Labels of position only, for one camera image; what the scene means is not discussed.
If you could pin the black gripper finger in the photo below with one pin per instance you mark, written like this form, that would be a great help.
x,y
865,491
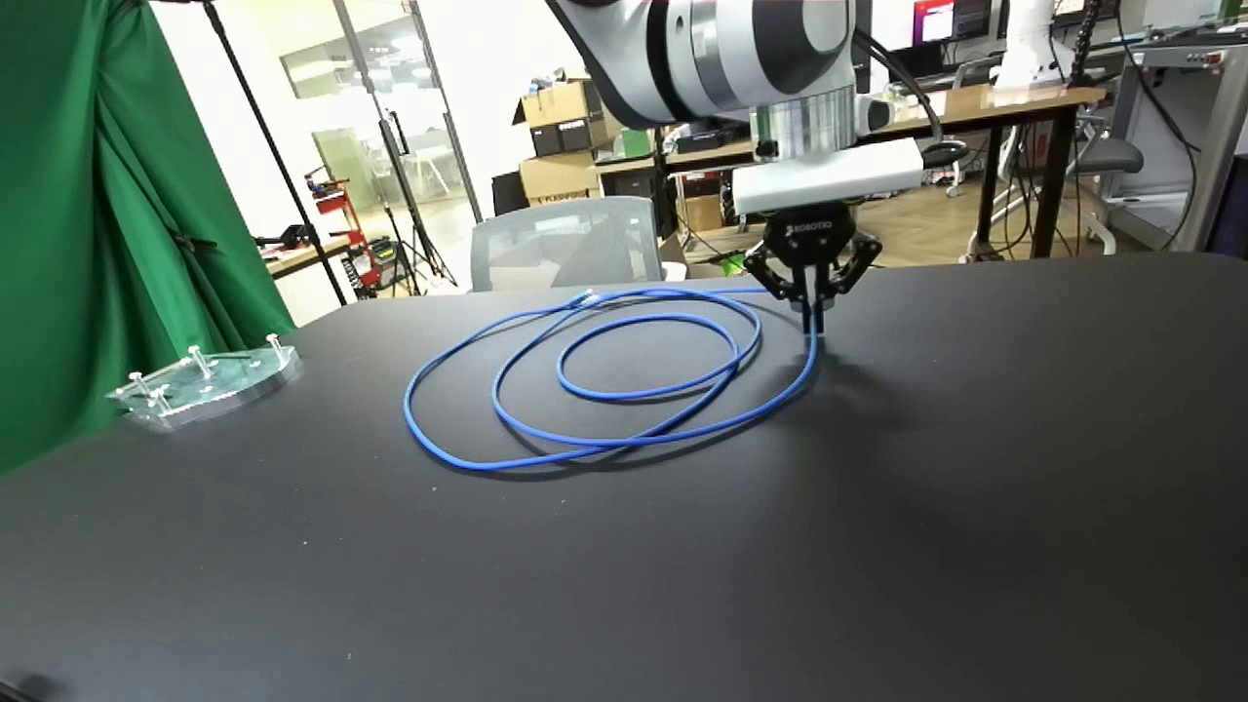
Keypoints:
x,y
852,266
784,279

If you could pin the computer monitor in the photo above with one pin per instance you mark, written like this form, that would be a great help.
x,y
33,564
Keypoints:
x,y
943,25

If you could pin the clear acrylic plate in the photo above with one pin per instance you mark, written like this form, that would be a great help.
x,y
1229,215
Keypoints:
x,y
210,378

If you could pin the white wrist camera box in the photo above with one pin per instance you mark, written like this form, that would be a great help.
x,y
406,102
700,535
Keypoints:
x,y
832,176

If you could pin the gray office chair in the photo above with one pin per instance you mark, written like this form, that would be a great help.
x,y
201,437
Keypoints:
x,y
1107,159

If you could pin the red utility cart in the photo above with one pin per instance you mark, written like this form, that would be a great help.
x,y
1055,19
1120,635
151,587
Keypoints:
x,y
349,235

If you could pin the green curtain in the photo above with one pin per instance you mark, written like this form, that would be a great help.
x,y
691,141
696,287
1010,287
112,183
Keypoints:
x,y
91,207

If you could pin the wooden desk with black legs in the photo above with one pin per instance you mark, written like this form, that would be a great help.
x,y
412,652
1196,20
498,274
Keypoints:
x,y
1027,102

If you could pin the thin black light stand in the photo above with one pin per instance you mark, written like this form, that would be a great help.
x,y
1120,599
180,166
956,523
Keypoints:
x,y
268,140

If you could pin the black vertical stand pole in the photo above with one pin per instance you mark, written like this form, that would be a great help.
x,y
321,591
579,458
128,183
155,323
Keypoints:
x,y
659,183

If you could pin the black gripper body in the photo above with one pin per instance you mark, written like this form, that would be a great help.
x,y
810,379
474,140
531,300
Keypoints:
x,y
810,235

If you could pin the closed cardboard box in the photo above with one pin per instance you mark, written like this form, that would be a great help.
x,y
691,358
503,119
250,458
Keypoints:
x,y
562,176

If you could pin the white pedestal column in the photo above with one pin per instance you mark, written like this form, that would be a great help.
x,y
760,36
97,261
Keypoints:
x,y
1033,46

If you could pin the open cardboard box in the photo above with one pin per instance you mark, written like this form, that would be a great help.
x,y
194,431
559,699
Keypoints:
x,y
562,107

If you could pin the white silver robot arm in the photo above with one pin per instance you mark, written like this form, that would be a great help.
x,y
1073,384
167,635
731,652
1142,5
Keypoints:
x,y
706,53

